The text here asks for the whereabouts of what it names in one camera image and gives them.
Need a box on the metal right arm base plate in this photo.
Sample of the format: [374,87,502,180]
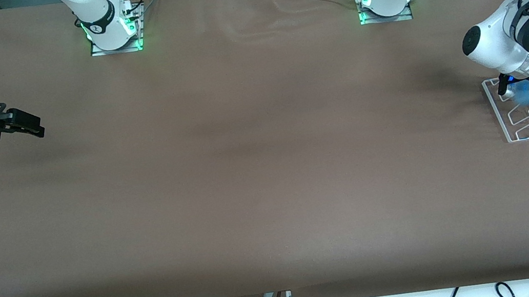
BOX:
[85,3,149,58]

